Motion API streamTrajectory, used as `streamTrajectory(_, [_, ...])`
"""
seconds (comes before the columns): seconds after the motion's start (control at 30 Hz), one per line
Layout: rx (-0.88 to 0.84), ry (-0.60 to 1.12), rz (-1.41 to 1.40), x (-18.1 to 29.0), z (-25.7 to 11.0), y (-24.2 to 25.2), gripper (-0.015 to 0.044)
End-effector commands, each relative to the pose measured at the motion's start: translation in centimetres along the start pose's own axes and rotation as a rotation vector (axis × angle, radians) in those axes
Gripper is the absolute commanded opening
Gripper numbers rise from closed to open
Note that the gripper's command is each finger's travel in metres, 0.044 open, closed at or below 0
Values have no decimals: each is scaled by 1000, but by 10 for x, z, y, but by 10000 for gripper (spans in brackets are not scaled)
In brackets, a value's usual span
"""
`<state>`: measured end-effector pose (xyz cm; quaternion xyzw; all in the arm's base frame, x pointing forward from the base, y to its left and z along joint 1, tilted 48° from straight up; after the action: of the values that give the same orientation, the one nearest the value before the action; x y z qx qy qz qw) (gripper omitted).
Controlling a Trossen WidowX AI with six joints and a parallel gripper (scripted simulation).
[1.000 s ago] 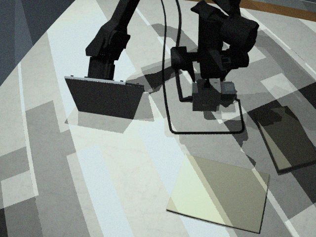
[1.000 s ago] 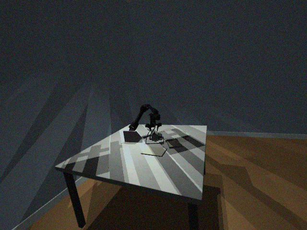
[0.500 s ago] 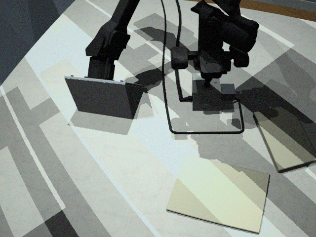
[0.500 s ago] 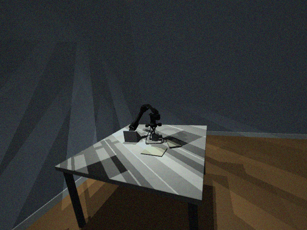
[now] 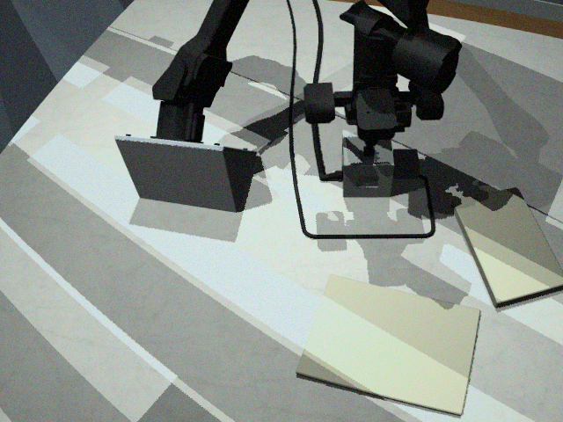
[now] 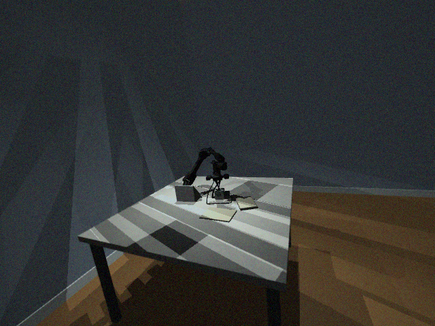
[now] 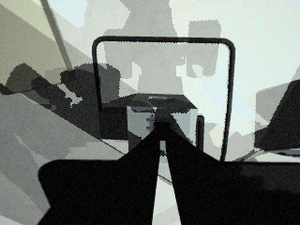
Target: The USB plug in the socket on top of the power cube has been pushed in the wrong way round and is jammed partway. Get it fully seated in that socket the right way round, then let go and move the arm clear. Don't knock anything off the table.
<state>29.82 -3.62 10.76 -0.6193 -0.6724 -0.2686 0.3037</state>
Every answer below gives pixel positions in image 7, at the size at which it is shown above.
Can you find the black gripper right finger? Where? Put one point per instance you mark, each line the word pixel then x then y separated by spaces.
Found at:
pixel 199 180

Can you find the black cable with plug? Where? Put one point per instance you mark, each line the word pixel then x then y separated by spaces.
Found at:
pixel 113 121

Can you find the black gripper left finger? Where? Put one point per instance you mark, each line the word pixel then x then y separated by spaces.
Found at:
pixel 131 180

